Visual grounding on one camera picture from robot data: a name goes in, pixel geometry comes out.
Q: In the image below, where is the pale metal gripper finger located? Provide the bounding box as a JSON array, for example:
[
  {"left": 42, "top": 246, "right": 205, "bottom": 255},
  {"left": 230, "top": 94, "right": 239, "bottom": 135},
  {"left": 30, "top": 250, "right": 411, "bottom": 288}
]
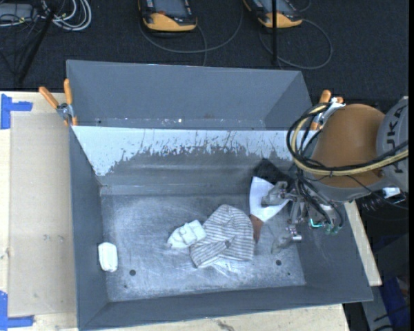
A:
[
  {"left": 270, "top": 226, "right": 304, "bottom": 254},
  {"left": 260, "top": 181, "right": 289, "bottom": 208}
]

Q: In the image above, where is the red-brown flat block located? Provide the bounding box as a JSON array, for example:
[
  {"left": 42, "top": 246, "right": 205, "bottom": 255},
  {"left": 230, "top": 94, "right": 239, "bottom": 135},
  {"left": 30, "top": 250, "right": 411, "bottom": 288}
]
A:
[{"left": 248, "top": 214, "right": 264, "bottom": 245}]

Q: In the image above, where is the striped grey and white cloth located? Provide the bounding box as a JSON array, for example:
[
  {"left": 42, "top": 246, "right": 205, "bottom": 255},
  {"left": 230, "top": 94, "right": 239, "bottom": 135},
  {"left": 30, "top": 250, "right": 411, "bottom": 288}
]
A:
[{"left": 189, "top": 203, "right": 256, "bottom": 270}]

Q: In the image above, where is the white crumpled toy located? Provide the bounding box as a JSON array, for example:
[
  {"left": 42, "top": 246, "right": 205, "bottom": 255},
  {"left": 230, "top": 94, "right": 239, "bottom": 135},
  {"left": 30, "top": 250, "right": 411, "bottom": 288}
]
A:
[{"left": 166, "top": 219, "right": 207, "bottom": 250}]

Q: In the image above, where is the grey metal bin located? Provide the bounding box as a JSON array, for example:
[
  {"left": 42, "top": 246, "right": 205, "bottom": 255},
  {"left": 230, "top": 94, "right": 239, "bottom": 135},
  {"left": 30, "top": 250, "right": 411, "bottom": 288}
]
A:
[{"left": 65, "top": 59, "right": 375, "bottom": 331}]

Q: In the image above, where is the white rounded block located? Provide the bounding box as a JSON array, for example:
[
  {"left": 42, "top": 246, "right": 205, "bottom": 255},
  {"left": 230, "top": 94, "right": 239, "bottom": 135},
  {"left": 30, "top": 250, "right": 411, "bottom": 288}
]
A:
[{"left": 97, "top": 241, "right": 119, "bottom": 273}]

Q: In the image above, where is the pale cardboard board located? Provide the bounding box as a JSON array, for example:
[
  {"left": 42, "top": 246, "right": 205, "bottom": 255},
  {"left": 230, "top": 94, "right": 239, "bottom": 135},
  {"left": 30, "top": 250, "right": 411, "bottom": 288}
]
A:
[{"left": 7, "top": 111, "right": 77, "bottom": 317}]

